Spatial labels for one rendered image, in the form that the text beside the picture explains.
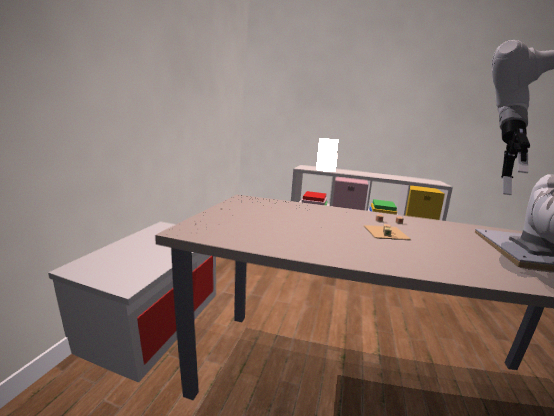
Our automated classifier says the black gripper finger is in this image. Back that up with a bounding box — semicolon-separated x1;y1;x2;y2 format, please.
501;145;517;195
509;129;530;173

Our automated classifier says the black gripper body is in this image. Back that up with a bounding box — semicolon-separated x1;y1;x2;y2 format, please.
502;119;526;155

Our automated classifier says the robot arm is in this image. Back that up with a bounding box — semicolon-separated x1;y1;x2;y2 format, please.
492;40;554;257

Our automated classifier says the tan square mat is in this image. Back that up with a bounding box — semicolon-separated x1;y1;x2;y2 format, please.
364;225;411;240

